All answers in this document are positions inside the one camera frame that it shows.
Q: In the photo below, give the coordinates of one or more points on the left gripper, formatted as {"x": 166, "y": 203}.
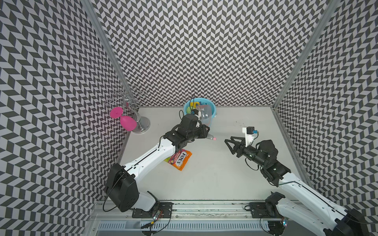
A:
{"x": 203, "y": 131}

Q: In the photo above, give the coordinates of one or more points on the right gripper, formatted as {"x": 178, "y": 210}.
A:
{"x": 236, "y": 145}

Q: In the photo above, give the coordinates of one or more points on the pink spray bottle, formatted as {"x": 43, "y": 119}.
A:
{"x": 204, "y": 115}

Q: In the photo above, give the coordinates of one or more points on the yellow trowel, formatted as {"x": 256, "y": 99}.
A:
{"x": 193, "y": 105}

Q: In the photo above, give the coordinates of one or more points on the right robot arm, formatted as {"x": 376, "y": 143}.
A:
{"x": 318, "y": 214}

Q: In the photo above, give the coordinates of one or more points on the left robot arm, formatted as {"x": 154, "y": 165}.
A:
{"x": 122, "y": 183}

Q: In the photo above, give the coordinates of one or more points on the light blue plastic bucket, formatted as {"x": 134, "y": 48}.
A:
{"x": 188, "y": 110}

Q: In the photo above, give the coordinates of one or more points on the Fox's candy bag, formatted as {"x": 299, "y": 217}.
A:
{"x": 179, "y": 159}

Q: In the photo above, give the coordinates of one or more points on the pink wine glass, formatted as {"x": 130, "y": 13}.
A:
{"x": 127, "y": 122}

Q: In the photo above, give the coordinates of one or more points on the chrome glass rack stand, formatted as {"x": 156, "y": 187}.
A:
{"x": 123, "y": 98}

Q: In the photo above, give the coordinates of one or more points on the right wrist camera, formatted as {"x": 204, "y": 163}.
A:
{"x": 250, "y": 135}

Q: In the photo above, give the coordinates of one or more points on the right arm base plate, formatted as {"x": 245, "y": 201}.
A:
{"x": 263, "y": 210}

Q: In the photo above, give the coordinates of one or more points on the aluminium front rail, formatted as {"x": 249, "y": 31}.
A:
{"x": 187, "y": 216}

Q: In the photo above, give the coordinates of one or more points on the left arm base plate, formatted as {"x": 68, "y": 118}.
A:
{"x": 163, "y": 209}

